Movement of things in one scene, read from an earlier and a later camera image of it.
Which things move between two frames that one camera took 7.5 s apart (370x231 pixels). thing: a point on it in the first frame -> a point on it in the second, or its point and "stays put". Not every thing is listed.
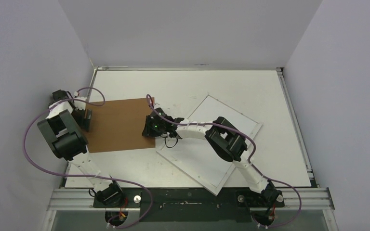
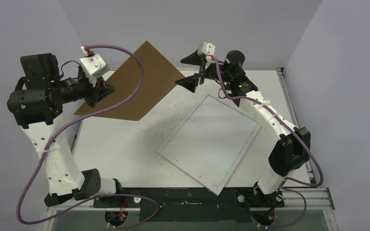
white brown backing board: [118, 125] -> [161, 77]
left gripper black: [84, 122] -> [98, 92]
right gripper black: [148, 126] -> [201, 72]
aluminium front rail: [60, 199] stays put
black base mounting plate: [190, 204] stays put
